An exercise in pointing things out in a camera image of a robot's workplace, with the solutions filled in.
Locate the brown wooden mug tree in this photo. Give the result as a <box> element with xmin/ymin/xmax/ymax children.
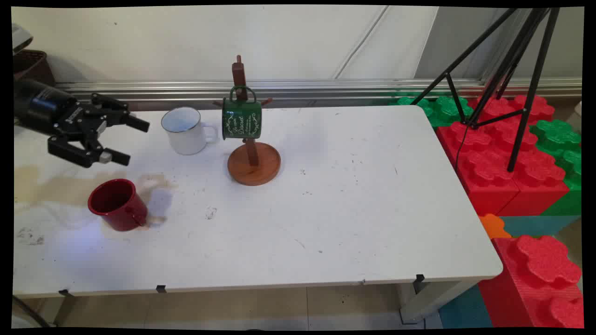
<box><xmin>212</xmin><ymin>55</ymin><xmax>282</xmax><ymax>187</ymax></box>

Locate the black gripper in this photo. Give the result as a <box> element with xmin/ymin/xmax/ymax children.
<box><xmin>13</xmin><ymin>78</ymin><xmax>150</xmax><ymax>168</ymax></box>

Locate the thin black tripod cable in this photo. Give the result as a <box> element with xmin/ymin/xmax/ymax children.
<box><xmin>454</xmin><ymin>122</ymin><xmax>469</xmax><ymax>174</ymax></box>

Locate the orange foam piece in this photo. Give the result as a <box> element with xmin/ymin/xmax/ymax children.
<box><xmin>478</xmin><ymin>213</ymin><xmax>512</xmax><ymax>240</ymax></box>

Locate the white table leg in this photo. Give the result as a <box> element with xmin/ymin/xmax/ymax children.
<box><xmin>399</xmin><ymin>279</ymin><xmax>478</xmax><ymax>325</ymax></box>
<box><xmin>52</xmin><ymin>296</ymin><xmax>79</xmax><ymax>327</ymax></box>

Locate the white enamel mug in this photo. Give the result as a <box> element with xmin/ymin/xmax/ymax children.
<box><xmin>161</xmin><ymin>107</ymin><xmax>218</xmax><ymax>156</ymax></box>

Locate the green foam block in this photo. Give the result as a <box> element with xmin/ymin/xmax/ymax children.
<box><xmin>530</xmin><ymin>119</ymin><xmax>582</xmax><ymax>217</ymax></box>
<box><xmin>389</xmin><ymin>91</ymin><xmax>476</xmax><ymax>127</ymax></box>

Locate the aluminium wall rail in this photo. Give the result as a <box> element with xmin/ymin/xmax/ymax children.
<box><xmin>54</xmin><ymin>78</ymin><xmax>582</xmax><ymax>112</ymax></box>

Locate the red mug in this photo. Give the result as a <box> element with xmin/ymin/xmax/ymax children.
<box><xmin>87</xmin><ymin>179</ymin><xmax>149</xmax><ymax>232</ymax></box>

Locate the green printed enamel mug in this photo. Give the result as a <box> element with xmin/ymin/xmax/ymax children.
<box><xmin>221</xmin><ymin>86</ymin><xmax>263</xmax><ymax>141</ymax></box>

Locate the black tripod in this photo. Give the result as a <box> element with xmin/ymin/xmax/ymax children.
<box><xmin>410</xmin><ymin>7</ymin><xmax>562</xmax><ymax>173</ymax></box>

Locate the brown wicker basket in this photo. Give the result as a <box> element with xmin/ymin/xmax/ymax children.
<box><xmin>13</xmin><ymin>49</ymin><xmax>56</xmax><ymax>87</ymax></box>

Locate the teal foam mat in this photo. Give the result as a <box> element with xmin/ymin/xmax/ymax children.
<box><xmin>438</xmin><ymin>284</ymin><xmax>494</xmax><ymax>329</ymax></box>
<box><xmin>500</xmin><ymin>214</ymin><xmax>581</xmax><ymax>238</ymax></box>

